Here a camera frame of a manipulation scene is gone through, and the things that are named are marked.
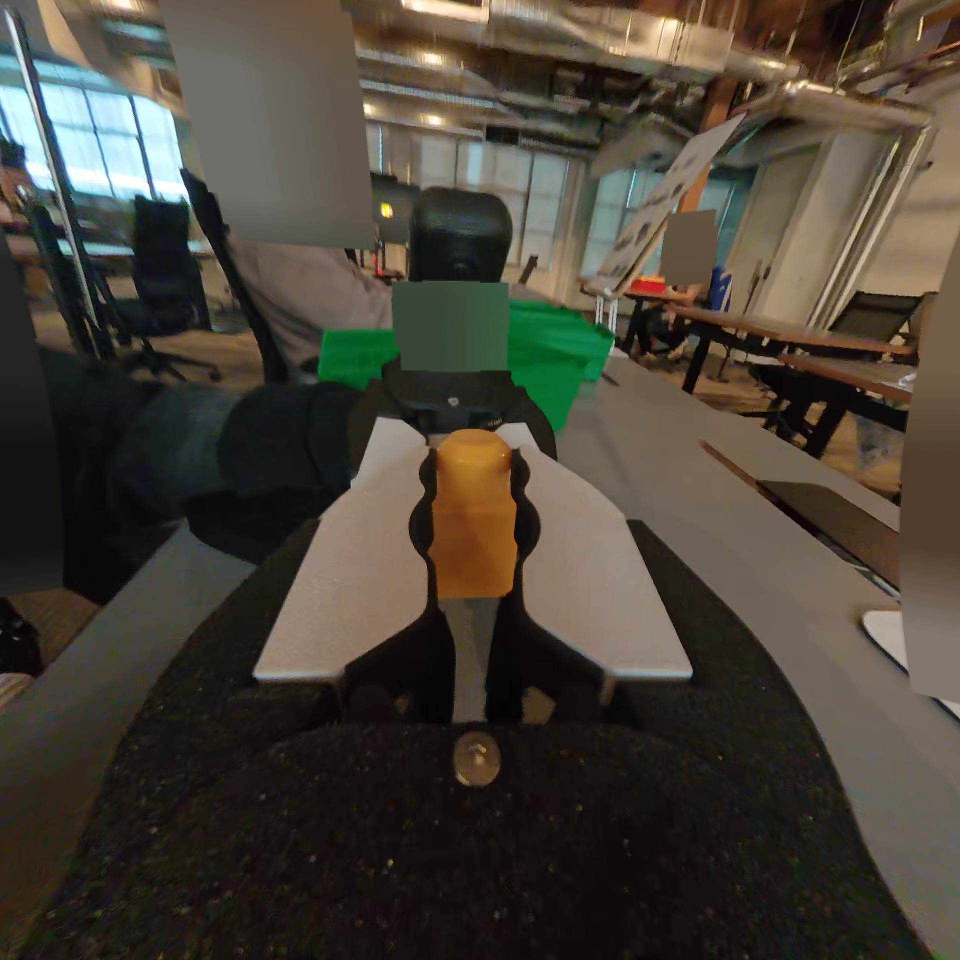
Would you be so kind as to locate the wooden desk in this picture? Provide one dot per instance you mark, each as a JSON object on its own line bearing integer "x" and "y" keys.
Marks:
{"x": 787, "y": 330}
{"x": 862, "y": 371}

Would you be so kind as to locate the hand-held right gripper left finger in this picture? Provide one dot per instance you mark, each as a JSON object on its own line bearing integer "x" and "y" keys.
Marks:
{"x": 352, "y": 577}

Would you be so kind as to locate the red bin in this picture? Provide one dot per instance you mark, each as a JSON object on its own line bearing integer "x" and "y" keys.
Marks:
{"x": 649, "y": 285}

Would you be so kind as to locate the green plastic bin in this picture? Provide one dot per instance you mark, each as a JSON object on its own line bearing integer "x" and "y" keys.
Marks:
{"x": 547, "y": 360}

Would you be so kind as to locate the person's left forearm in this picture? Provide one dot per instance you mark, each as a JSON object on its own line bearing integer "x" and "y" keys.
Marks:
{"x": 285, "y": 435}

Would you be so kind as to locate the white poster board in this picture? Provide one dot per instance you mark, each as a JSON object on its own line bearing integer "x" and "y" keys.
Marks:
{"x": 660, "y": 202}

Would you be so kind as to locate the wooden easel post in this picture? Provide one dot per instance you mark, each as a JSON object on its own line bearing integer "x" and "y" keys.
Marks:
{"x": 720, "y": 101}

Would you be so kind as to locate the metal stand pole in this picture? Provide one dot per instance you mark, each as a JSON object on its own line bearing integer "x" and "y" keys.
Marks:
{"x": 46, "y": 154}

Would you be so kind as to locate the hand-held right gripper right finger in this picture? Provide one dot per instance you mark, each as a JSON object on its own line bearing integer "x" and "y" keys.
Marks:
{"x": 592, "y": 585}

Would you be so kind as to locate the orange mega block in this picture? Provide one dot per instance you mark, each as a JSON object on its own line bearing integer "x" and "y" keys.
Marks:
{"x": 472, "y": 525}

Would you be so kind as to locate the white mat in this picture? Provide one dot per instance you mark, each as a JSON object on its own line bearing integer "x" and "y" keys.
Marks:
{"x": 885, "y": 637}

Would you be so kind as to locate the black mesh office chair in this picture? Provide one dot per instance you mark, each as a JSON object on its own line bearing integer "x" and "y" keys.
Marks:
{"x": 877, "y": 319}

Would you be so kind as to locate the white lattice stand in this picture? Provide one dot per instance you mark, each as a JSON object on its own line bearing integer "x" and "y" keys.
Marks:
{"x": 600, "y": 315}

